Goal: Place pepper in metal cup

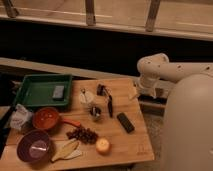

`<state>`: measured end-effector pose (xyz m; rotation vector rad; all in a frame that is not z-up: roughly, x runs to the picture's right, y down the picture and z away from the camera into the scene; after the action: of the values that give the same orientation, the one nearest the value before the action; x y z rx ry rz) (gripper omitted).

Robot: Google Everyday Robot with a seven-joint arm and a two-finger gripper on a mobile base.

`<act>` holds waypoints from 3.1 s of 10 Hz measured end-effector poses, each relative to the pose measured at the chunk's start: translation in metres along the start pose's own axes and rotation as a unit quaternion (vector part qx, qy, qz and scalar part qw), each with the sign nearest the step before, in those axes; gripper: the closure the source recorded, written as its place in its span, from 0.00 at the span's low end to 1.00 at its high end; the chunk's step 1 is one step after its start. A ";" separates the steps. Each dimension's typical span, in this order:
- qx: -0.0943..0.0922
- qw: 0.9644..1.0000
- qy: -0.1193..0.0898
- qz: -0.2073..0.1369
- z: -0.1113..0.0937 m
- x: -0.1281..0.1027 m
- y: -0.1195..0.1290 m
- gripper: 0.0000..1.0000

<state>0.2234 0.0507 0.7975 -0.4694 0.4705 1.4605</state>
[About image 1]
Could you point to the small dark clip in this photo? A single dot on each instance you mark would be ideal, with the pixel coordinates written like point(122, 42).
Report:
point(100, 90)

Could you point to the green plastic tray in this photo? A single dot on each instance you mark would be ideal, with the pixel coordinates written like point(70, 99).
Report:
point(37, 90)

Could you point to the bunch of dark grapes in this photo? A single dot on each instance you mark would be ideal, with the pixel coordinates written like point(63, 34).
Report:
point(85, 135)

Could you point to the white crumpled cloth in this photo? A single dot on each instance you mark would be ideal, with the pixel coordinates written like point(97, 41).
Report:
point(20, 117)

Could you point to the orange bowl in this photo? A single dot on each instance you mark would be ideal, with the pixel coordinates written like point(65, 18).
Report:
point(46, 118)

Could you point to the small metal cup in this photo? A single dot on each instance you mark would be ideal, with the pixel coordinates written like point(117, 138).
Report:
point(95, 113)

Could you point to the black handled knife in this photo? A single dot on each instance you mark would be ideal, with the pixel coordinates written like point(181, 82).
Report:
point(110, 106)

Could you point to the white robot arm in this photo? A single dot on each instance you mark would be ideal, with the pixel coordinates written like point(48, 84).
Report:
point(187, 140)

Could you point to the grey sponge block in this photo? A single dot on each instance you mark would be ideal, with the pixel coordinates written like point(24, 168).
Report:
point(58, 92)

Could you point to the purple bowl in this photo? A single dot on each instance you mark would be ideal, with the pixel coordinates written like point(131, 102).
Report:
point(33, 146)

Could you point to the black rectangular block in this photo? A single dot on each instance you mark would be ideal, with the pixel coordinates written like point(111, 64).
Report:
point(125, 122)

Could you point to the orange red pepper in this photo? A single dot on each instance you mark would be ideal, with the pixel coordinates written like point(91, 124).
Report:
point(71, 122)

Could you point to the yellow round fruit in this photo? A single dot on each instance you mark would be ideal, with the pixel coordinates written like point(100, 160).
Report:
point(103, 146)

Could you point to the yellow banana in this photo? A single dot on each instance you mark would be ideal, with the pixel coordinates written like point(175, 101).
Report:
point(64, 151)

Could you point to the wooden cutting board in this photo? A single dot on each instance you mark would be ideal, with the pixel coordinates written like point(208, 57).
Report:
point(125, 148)

